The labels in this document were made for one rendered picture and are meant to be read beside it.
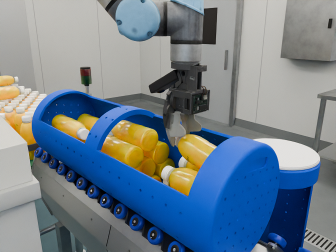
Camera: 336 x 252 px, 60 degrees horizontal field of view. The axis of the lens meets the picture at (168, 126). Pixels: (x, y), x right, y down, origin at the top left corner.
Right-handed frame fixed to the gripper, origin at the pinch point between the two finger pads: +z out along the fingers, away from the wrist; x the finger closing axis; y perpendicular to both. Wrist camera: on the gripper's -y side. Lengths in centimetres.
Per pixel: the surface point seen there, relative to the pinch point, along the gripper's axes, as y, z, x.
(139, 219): -2.9, 21.1, -11.2
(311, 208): -18, 117, 191
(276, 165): 23.3, 2.7, 9.3
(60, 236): -62, 61, -10
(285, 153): 10.4, 14.4, 45.9
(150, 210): 6.4, 11.9, -15.1
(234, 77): -199, 38, 335
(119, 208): -11.8, 21.7, -11.4
